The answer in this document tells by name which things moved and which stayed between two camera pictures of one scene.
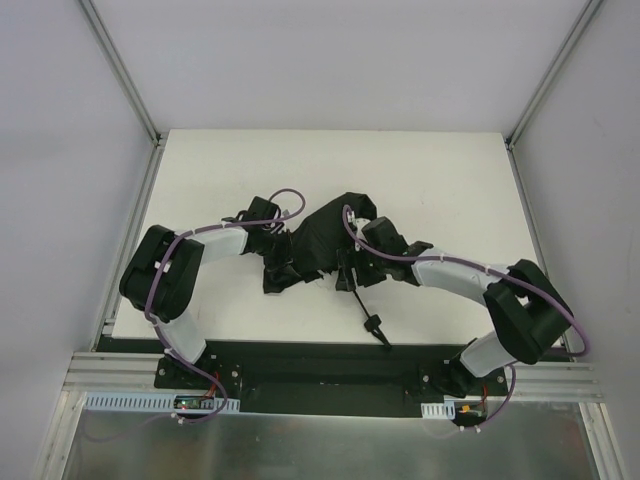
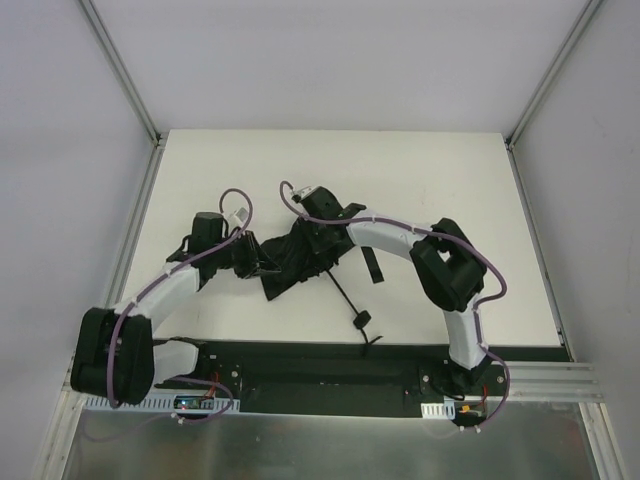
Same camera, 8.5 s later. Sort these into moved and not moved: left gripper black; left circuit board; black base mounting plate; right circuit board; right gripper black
Moved: right gripper black; left gripper black
Not moved: black base mounting plate; left circuit board; right circuit board
